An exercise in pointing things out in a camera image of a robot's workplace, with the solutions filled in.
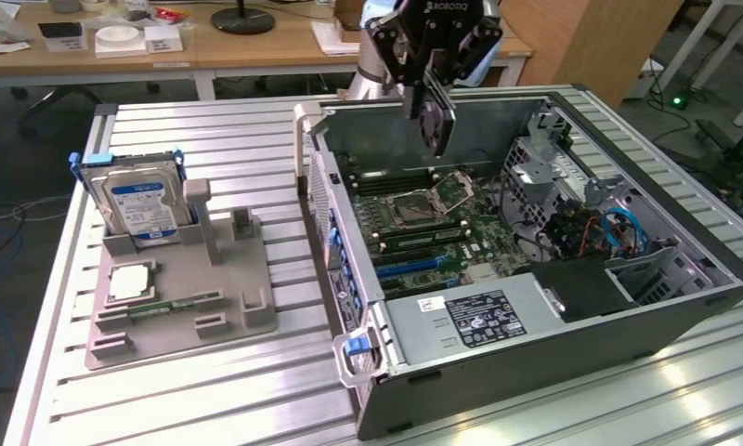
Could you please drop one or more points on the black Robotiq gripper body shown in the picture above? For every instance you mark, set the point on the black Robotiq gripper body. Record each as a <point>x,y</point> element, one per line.
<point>437,23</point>

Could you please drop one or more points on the black Nvidia Quadro graphics card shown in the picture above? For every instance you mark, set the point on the black Nvidia Quadro graphics card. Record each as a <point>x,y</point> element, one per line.
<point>437,130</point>

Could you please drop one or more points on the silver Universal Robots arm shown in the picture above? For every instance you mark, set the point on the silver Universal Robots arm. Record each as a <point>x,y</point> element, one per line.
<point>372,65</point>

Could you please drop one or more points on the white paper stack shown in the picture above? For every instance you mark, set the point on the white paper stack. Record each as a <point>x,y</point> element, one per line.
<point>330,39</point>

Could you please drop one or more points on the brown cardboard box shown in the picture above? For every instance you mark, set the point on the brown cardboard box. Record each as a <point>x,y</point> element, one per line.
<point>346,14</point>

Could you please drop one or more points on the wooden cabinet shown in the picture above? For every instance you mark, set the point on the wooden cabinet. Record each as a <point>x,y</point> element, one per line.
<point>594,46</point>

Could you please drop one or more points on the long wooden desk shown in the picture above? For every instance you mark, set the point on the long wooden desk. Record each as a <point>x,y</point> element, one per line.
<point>253,51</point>

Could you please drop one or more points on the black round lamp base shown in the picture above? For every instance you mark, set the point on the black round lamp base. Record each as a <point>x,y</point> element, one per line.
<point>243,21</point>

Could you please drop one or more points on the black RAM slot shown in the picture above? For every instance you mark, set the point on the black RAM slot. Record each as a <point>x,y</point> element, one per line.
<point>393,187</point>
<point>386,175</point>

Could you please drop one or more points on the perforated metal disk bay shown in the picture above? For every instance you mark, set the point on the perforated metal disk bay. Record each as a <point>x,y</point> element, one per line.
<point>533,186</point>

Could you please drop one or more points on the metal socket cover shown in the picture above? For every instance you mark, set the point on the metal socket cover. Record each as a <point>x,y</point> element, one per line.
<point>454,190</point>

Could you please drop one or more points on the power strip with green light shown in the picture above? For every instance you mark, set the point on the power strip with green light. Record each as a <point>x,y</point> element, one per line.
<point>677,100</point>

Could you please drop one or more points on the CPU socket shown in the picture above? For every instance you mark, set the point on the CPU socket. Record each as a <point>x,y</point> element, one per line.
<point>413,206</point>

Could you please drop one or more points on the red packet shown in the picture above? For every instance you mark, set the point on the red packet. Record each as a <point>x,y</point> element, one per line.
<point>167,15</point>

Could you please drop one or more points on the plain white carton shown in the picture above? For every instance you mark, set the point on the plain white carton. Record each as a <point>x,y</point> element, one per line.
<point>161,39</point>

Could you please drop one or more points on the installed dark RAM stick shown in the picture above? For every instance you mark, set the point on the installed dark RAM stick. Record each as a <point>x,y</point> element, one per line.
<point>421,236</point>

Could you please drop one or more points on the blue card retainer clips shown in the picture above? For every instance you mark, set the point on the blue card retainer clips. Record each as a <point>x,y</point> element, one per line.
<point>333,237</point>

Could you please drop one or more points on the black floor stand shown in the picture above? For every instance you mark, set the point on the black floor stand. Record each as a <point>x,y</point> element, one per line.
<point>716,135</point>

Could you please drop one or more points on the white round bowl box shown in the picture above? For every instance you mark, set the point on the white round bowl box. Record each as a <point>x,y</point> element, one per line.
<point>120,44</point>

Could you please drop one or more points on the green motherboard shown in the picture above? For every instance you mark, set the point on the green motherboard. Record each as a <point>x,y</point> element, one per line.
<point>489,246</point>

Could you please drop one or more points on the black expansion slot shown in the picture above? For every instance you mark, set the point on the black expansion slot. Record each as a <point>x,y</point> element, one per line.
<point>402,254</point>

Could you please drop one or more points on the white cup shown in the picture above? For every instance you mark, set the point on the white cup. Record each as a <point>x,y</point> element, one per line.
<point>93,4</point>

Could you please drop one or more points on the white box with black top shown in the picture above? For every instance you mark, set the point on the white box with black top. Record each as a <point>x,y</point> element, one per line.
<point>65,42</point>

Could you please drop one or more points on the silver hard disk blue label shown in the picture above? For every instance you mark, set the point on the silver hard disk blue label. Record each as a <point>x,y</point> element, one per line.
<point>139,204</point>

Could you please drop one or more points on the grey cup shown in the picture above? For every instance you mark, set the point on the grey cup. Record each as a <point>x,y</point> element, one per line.
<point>65,5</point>

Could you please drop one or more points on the hard drive with blue label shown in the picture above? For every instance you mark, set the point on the hard drive with blue label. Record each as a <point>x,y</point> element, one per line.
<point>96,159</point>

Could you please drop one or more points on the black office chair base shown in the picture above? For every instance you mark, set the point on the black office chair base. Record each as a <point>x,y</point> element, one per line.
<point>61,100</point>

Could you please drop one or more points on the small metal disk bay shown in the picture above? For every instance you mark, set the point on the small metal disk bay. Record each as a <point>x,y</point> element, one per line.
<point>657,279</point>

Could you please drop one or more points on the white paper card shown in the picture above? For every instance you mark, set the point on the white paper card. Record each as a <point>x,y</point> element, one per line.
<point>5,47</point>

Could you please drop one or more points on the grey power supply unit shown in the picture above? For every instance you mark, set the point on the grey power supply unit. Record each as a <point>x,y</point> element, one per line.
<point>433,334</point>

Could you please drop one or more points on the blue case latch tab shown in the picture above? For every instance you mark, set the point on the blue case latch tab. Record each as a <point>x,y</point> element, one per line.
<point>356,347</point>

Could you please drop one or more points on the silver CPU chip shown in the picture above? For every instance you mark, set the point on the silver CPU chip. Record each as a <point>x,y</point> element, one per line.
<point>128,283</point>

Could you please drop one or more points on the green RAM stick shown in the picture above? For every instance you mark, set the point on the green RAM stick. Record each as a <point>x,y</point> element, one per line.
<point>161,307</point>

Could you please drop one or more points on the grey printed parts rack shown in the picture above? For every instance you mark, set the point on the grey printed parts rack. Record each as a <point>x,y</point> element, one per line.
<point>180,339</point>

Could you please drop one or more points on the open dark grey PC case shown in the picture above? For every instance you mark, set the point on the open dark grey PC case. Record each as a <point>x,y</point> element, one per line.
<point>533,385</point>

